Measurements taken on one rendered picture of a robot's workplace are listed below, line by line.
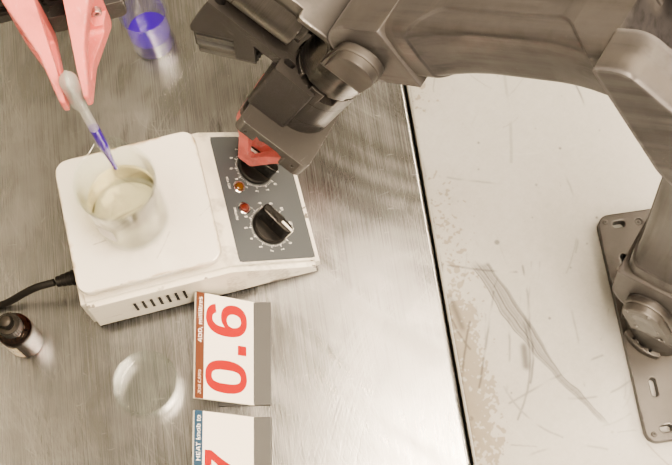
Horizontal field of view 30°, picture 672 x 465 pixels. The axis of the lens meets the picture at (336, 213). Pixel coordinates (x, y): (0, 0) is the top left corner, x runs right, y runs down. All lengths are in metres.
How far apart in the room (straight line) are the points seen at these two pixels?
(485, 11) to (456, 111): 0.39
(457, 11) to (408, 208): 0.36
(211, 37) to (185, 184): 0.14
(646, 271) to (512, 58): 0.23
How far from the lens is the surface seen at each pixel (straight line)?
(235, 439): 1.05
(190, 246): 1.02
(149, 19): 1.19
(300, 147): 0.98
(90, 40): 0.86
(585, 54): 0.72
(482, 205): 1.12
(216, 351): 1.06
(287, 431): 1.07
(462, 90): 1.16
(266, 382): 1.07
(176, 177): 1.05
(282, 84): 0.95
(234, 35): 0.95
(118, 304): 1.05
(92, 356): 1.10
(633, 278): 0.95
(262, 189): 1.08
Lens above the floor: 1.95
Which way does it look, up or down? 70 degrees down
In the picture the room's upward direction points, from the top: 5 degrees counter-clockwise
